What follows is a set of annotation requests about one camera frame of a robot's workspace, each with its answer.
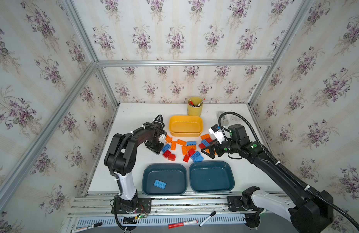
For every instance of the left teal plastic bin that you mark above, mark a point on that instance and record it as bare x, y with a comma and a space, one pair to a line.
174, 175

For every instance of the red lego brick small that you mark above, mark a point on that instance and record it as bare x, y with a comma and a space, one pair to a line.
186, 158

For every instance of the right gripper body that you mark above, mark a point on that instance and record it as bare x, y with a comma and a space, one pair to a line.
217, 148

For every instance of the teal plastic bin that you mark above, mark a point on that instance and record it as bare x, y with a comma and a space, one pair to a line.
211, 176
174, 175

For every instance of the yellow plastic bin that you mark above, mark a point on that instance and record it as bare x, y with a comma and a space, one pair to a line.
186, 126

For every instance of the red lego left panel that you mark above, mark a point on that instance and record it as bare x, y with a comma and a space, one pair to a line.
202, 146

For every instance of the black white marker pen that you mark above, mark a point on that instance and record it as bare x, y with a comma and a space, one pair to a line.
207, 218

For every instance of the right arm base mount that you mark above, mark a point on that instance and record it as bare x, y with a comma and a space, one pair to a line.
240, 204

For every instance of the red marker pen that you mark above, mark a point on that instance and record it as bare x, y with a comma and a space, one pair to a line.
185, 223

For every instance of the yellow pen cup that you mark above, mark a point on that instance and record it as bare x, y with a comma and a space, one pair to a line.
195, 105

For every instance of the blue long lego brick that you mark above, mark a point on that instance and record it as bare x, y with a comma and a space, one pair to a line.
205, 143

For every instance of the black marker at left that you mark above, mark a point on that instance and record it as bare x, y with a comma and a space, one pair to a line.
78, 230

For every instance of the large blue lego block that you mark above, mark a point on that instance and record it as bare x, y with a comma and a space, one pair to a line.
197, 157

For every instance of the orange lego brick pair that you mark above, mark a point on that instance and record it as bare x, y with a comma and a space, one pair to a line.
185, 149

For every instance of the right teal plastic bin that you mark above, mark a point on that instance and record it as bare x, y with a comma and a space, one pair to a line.
211, 176

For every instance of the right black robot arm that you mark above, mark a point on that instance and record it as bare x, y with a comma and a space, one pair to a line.
311, 211

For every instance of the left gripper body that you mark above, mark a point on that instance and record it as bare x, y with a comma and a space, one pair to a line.
154, 145

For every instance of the orange flat lego top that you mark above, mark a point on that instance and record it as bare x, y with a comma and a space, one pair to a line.
205, 136

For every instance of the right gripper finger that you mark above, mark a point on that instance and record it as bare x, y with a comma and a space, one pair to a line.
210, 155
213, 146

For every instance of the long orange lego plate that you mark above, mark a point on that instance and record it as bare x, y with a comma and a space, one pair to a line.
169, 139

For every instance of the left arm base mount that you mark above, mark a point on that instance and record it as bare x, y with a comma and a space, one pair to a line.
135, 206

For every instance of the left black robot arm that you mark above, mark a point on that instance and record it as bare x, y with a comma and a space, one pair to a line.
121, 155

